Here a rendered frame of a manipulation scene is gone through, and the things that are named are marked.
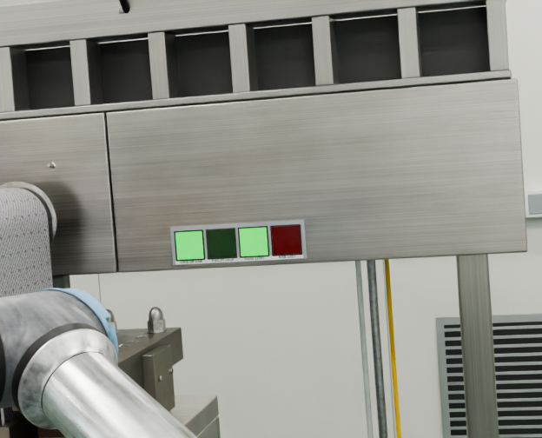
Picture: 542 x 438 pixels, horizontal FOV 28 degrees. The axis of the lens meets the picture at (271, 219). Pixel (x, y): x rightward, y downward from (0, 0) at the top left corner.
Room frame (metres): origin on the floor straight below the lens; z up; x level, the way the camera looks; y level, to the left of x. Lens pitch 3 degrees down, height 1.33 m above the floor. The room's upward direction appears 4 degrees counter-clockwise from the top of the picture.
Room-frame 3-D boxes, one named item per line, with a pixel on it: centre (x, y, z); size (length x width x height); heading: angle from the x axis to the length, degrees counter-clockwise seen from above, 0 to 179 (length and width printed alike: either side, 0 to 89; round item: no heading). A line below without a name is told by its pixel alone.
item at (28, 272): (1.84, 0.43, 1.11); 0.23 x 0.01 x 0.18; 168
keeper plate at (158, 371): (1.85, 0.21, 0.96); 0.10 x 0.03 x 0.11; 168
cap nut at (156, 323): (2.00, 0.22, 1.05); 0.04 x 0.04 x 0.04
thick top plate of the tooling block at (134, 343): (1.85, 0.30, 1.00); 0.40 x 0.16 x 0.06; 168
